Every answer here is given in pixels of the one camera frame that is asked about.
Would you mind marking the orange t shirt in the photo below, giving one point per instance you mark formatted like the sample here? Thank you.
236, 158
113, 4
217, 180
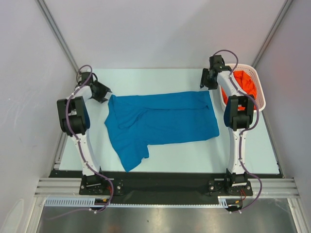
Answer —
246, 83

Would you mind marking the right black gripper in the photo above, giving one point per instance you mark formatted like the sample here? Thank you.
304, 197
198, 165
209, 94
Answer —
207, 79

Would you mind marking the blue t shirt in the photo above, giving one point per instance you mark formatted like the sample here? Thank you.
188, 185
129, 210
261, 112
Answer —
135, 122

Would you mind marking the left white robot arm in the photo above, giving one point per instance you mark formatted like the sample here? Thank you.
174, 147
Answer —
75, 121

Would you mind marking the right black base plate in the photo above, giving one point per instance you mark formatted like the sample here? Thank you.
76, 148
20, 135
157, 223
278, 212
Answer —
220, 187

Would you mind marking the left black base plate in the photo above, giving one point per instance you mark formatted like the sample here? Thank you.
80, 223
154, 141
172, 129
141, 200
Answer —
95, 186

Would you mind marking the white plastic basket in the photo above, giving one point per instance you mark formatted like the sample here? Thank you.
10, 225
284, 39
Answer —
260, 99

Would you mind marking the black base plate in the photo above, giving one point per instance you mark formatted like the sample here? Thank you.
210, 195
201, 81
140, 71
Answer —
220, 187
95, 186

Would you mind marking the left aluminium corner post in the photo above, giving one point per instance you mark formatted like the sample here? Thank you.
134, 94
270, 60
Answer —
43, 7

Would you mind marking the white slotted cable duct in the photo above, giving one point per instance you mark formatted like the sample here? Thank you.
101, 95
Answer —
99, 203

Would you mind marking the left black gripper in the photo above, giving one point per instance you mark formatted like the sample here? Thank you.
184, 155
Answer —
104, 90

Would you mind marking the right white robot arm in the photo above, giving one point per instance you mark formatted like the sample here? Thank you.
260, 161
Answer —
238, 115

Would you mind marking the aluminium front rail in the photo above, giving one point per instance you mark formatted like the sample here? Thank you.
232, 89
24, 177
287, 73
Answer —
69, 187

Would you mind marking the right aluminium corner post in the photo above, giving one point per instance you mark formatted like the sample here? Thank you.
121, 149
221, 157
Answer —
273, 30

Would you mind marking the aluminium corner post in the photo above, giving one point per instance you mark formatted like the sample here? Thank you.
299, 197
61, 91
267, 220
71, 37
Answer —
43, 7
273, 30

